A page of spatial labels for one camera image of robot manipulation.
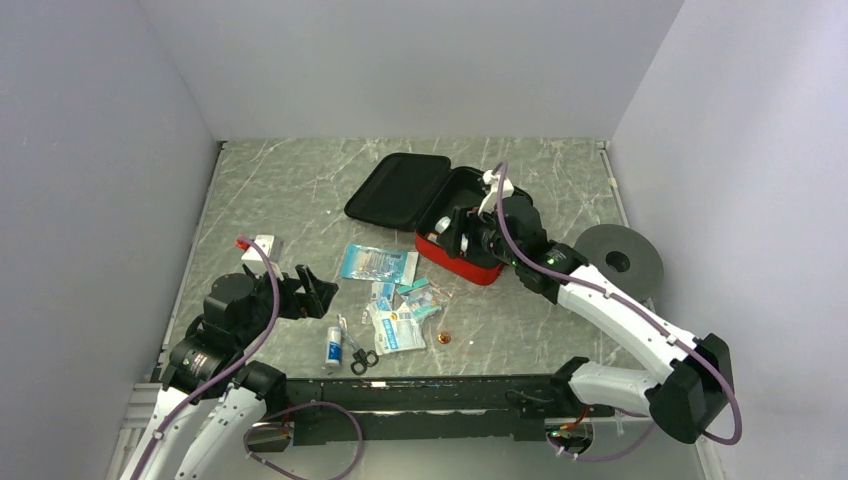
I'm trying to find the red medicine kit case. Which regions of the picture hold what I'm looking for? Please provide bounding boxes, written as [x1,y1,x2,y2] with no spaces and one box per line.
[344,152,506,286]

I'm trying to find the black handled scissors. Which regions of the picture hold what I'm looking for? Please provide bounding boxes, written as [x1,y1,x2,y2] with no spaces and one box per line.
[337,314,379,376]

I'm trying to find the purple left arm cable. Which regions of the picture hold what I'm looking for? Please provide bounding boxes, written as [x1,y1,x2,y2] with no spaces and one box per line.
[129,235,364,480]

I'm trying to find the teal header small items bag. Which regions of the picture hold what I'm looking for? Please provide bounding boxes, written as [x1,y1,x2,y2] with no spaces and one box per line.
[396,278,452,321]

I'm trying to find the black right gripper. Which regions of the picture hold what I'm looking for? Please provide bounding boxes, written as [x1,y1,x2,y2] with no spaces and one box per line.
[437,204,523,267]

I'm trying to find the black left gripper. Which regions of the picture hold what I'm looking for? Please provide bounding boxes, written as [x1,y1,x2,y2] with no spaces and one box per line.
[236,262,337,346]

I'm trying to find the grey filament spool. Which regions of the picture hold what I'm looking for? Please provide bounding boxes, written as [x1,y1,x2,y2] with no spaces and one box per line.
[574,224,665,302]

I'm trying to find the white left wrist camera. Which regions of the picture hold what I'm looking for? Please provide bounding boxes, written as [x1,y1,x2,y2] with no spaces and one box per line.
[235,234,284,270]

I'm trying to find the white bottle green label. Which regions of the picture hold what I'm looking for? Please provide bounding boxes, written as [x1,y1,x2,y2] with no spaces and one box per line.
[434,216,452,235]

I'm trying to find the blue cotton swab packet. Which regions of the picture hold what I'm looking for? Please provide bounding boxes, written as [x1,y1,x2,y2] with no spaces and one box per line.
[340,244,419,286]

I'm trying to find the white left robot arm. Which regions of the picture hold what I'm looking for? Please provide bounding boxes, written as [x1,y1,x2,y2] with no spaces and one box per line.
[121,265,339,479]

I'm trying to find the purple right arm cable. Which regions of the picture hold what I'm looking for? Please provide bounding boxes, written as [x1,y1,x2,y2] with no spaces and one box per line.
[490,160,743,464]

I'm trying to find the alcohol wipes clear bag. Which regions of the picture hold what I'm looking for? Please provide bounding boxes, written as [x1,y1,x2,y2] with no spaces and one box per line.
[361,281,396,324]

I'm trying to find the white gauze dressing packet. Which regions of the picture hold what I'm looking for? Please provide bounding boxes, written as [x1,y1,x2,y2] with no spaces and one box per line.
[371,310,426,356]

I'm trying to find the white bandage roll blue label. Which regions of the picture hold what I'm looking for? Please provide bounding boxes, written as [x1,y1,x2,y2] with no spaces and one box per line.
[324,326,343,368]

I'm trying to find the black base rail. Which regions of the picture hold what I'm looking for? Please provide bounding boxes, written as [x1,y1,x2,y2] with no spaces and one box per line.
[287,374,612,446]

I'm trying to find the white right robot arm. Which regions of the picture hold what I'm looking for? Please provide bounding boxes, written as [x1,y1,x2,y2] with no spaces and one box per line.
[434,197,742,445]

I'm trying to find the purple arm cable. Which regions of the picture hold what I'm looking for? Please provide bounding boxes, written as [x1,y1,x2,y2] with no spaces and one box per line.
[490,160,743,464]
[129,235,364,480]

